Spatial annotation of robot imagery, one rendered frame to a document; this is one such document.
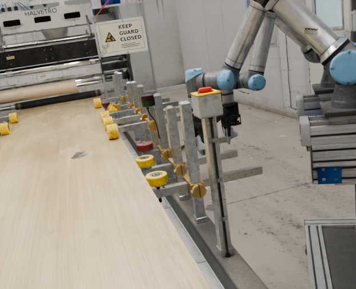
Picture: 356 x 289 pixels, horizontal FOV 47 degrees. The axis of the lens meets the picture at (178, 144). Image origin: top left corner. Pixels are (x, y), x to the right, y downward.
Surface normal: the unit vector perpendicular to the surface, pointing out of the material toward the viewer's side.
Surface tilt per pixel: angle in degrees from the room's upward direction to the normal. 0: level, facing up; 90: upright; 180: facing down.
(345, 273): 0
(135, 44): 90
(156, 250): 0
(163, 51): 90
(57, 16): 90
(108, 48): 90
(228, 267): 0
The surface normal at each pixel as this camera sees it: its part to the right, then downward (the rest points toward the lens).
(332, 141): -0.24, 0.29
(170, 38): 0.28, 0.21
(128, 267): -0.14, -0.96
